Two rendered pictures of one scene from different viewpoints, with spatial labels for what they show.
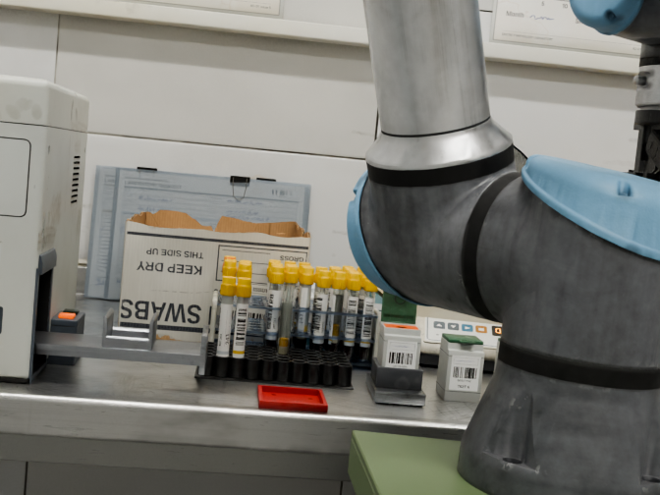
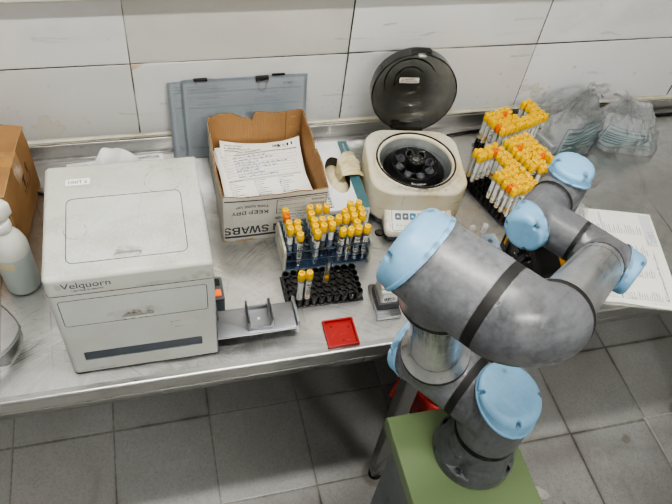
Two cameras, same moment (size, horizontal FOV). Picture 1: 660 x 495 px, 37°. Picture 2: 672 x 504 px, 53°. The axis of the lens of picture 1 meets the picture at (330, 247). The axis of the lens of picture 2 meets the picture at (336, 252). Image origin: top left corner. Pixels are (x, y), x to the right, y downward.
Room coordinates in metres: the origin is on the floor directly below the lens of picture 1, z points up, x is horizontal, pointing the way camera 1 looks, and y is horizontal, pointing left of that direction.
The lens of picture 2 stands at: (0.23, 0.27, 2.09)
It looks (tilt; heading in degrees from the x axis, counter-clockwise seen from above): 50 degrees down; 345
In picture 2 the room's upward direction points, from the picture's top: 9 degrees clockwise
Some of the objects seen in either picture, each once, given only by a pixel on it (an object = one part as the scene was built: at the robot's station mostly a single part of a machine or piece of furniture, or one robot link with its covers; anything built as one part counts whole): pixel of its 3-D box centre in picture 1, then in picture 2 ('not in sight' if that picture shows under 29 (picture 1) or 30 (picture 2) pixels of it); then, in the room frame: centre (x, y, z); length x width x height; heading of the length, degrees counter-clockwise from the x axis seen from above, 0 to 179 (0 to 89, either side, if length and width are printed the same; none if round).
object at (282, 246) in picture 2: (293, 329); (323, 241); (1.23, 0.04, 0.91); 0.20 x 0.10 x 0.07; 96
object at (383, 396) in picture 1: (395, 379); (385, 298); (1.07, -0.08, 0.89); 0.09 x 0.05 x 0.04; 4
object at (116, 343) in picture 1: (107, 336); (248, 318); (1.02, 0.22, 0.92); 0.21 x 0.07 x 0.05; 96
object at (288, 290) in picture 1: (285, 329); (327, 273); (1.12, 0.04, 0.93); 0.01 x 0.01 x 0.10
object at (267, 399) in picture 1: (291, 398); (340, 332); (1.00, 0.02, 0.88); 0.07 x 0.07 x 0.01; 6
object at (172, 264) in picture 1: (216, 272); (264, 173); (1.42, 0.16, 0.95); 0.29 x 0.25 x 0.15; 6
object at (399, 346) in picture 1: (398, 355); (387, 290); (1.07, -0.08, 0.92); 0.05 x 0.04 x 0.06; 4
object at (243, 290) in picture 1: (277, 326); (323, 273); (1.12, 0.05, 0.93); 0.17 x 0.09 x 0.11; 95
